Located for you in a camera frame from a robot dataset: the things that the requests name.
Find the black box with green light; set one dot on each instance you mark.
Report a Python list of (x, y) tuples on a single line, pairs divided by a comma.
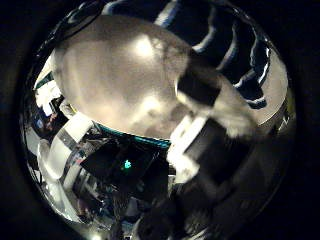
[(110, 163)]

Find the teal table edge strip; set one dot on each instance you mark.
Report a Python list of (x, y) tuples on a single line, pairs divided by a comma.
[(146, 140)]

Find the navy white striped shirt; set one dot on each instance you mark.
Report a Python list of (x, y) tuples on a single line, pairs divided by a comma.
[(220, 40)]

